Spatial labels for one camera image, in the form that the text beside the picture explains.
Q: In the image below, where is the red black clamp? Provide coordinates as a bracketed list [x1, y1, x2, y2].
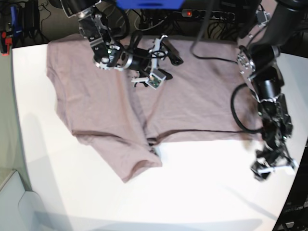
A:
[0, 30, 13, 56]

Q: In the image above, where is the mauve t-shirt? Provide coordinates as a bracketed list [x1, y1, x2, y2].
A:
[47, 34, 260, 182]

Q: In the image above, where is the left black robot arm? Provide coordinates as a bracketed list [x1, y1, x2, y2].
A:
[230, 0, 308, 181]

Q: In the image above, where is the white power strip red switch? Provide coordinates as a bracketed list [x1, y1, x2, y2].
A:
[180, 9, 236, 23]

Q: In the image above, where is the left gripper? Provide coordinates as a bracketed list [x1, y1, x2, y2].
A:
[250, 144, 298, 181]

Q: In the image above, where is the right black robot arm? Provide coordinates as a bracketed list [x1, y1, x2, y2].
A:
[60, 0, 183, 89]

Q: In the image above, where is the blue box overhead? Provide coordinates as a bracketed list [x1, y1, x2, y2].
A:
[116, 0, 184, 9]

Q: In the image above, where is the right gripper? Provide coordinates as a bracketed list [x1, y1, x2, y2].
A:
[129, 35, 184, 87]

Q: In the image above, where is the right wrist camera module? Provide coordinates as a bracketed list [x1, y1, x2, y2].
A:
[146, 69, 167, 89]

